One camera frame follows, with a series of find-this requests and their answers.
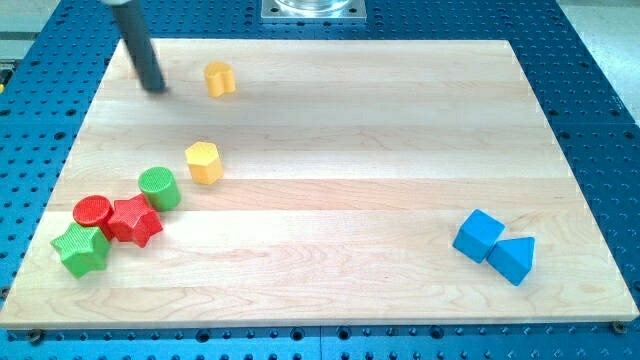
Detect yellow hexagon block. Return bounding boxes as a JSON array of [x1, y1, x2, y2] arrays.
[[184, 142, 224, 185]]

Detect yellow heart block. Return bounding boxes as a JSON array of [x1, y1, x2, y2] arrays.
[[204, 62, 236, 98]]

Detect light wooden board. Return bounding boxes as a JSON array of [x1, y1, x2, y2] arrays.
[[1, 39, 638, 329]]

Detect green cylinder block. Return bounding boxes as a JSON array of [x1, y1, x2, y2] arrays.
[[138, 167, 181, 212]]

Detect blue cube block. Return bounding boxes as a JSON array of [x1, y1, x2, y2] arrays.
[[453, 209, 505, 263]]

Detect red star block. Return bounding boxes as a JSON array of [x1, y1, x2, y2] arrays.
[[108, 193, 163, 248]]

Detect blue triangular prism block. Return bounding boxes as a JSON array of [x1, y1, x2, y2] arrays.
[[487, 237, 535, 286]]

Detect red cylinder block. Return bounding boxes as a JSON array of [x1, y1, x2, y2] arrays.
[[72, 195, 114, 240]]

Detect green star block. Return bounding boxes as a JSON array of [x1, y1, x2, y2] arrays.
[[50, 222, 111, 279]]

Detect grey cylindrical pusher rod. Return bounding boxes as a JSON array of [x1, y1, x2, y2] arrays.
[[104, 0, 166, 93]]

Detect blue perforated metal table plate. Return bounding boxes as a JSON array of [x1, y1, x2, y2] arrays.
[[1, 1, 639, 359]]

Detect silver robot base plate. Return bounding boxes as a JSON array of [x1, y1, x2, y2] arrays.
[[260, 0, 367, 22]]

